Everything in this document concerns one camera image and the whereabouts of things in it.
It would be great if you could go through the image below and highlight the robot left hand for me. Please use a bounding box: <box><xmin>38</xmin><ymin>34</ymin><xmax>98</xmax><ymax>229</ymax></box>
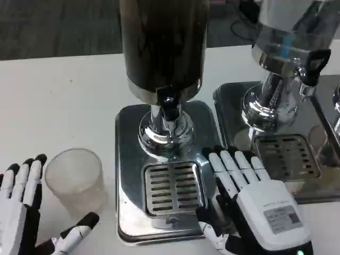
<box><xmin>0</xmin><ymin>154</ymin><xmax>100</xmax><ymax>255</ymax></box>

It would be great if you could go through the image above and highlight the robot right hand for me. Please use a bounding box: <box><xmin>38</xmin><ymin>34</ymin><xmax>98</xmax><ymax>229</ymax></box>
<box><xmin>195</xmin><ymin>144</ymin><xmax>315</xmax><ymax>255</ymax></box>

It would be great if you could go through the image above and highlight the steel drip grate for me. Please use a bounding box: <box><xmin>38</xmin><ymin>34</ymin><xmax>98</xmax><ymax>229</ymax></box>
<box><xmin>144</xmin><ymin>163</ymin><xmax>207</xmax><ymax>216</ymax></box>
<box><xmin>254</xmin><ymin>134</ymin><xmax>321</xmax><ymax>182</ymax></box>

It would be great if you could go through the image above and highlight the clear ribbed glass cup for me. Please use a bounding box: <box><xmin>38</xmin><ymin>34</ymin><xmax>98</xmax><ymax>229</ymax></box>
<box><xmin>44</xmin><ymin>148</ymin><xmax>108</xmax><ymax>220</ymax></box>

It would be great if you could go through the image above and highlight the black and chrome tap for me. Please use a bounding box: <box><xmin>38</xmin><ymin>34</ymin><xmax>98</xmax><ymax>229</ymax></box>
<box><xmin>299</xmin><ymin>49</ymin><xmax>332</xmax><ymax>102</ymax></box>
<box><xmin>156</xmin><ymin>84</ymin><xmax>182</xmax><ymax>133</ymax></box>

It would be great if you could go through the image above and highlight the drink dispenser with clear tank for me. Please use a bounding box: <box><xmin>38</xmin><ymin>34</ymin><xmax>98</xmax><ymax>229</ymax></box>
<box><xmin>213</xmin><ymin>0</ymin><xmax>340</xmax><ymax>205</ymax></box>

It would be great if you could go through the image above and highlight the drink dispenser with dark tank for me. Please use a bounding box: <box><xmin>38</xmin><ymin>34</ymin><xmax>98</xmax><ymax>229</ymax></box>
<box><xmin>115</xmin><ymin>0</ymin><xmax>227</xmax><ymax>243</ymax></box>

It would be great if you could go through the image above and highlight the black cable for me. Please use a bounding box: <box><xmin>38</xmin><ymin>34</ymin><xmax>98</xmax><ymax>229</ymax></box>
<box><xmin>229</xmin><ymin>0</ymin><xmax>262</xmax><ymax>40</ymax></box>

